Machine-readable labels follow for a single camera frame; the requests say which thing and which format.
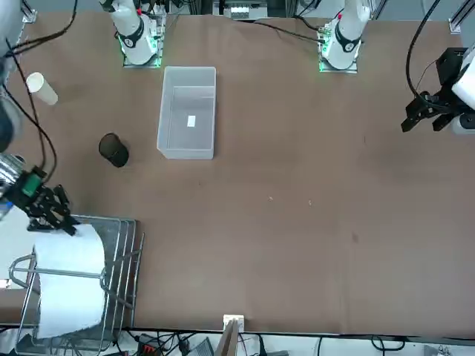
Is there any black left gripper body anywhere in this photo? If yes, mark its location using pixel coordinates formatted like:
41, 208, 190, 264
422, 47, 469, 116

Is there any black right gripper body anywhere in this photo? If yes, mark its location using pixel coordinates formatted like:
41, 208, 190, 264
7, 165, 57, 219

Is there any white A4 paper sheet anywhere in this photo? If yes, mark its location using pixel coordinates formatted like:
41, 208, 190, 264
32, 222, 108, 340

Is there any silver mesh file organizer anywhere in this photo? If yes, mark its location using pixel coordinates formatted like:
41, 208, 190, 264
7, 214, 145, 356

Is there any flat white board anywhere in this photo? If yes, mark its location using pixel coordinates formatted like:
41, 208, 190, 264
0, 218, 38, 291

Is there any black mesh pen cup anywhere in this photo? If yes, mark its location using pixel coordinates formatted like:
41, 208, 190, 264
98, 133, 130, 169

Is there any white paper cup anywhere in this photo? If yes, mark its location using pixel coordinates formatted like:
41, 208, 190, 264
25, 72, 59, 107

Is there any translucent plastic bin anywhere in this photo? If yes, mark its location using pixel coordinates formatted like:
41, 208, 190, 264
156, 65, 217, 161

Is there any black power adapter with red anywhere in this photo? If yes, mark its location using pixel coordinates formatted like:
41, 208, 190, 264
137, 333, 159, 355

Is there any grey foot pedal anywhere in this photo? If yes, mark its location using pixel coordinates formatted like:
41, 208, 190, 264
188, 339, 215, 356

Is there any brown cardboard panel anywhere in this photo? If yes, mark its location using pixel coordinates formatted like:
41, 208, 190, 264
216, 318, 240, 356

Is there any thick black cable of left arm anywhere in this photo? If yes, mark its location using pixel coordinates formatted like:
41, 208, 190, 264
405, 0, 439, 98

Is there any aluminium frame profile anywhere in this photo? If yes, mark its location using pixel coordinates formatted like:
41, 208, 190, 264
448, 0, 471, 34
20, 0, 39, 24

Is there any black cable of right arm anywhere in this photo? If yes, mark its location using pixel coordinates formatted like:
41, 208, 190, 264
0, 0, 79, 181

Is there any black cable across table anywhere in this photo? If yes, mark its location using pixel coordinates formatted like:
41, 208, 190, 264
253, 19, 322, 42

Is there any white wall socket block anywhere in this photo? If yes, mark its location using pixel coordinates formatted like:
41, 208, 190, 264
223, 314, 246, 331

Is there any black looped cable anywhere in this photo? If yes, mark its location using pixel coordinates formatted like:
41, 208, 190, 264
370, 334, 407, 352

